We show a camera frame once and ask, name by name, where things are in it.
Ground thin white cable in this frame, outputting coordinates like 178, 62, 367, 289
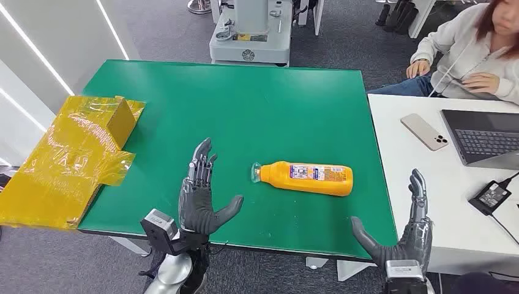
427, 38, 473, 98

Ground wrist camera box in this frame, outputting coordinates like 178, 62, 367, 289
140, 209, 181, 257
383, 259, 428, 294

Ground chrome stand base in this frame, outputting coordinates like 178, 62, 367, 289
187, 0, 212, 15

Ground white background desk panel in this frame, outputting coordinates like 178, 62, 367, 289
407, 0, 491, 39

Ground person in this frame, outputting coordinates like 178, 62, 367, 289
367, 0, 519, 107

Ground black chair legs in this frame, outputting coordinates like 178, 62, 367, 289
375, 0, 419, 36

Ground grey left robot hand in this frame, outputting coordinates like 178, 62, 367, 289
178, 138, 245, 236

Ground black chair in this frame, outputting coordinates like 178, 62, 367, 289
450, 271, 519, 294

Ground person's left hand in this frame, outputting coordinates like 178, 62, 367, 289
462, 73, 501, 96

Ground yellow taped cardboard box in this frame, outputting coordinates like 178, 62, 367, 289
0, 95, 147, 232

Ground person's right hand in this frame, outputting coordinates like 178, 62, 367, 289
406, 59, 431, 80

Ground grey machine base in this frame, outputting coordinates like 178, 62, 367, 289
209, 0, 294, 68

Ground grey laptop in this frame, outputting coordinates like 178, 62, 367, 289
440, 108, 519, 172

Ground thin black adapter cable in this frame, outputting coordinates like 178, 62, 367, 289
490, 214, 519, 247

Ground orange plastic bottle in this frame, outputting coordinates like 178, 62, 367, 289
250, 160, 354, 198

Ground beige smartphone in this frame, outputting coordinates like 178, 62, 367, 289
400, 113, 449, 152

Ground white table foot bracket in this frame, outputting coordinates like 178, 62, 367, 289
305, 256, 330, 270
336, 259, 378, 282

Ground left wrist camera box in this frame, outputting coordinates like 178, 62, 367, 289
140, 209, 181, 257

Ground white table leg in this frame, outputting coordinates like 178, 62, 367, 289
109, 236, 151, 257

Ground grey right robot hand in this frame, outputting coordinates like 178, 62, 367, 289
350, 168, 434, 273

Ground black power adapter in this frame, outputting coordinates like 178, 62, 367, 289
468, 179, 512, 217

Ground white furniture leg panel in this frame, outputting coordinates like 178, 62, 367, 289
297, 0, 325, 37

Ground thick black adapter cable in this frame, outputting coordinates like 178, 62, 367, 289
499, 171, 519, 189

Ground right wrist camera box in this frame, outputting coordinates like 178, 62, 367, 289
383, 259, 428, 294

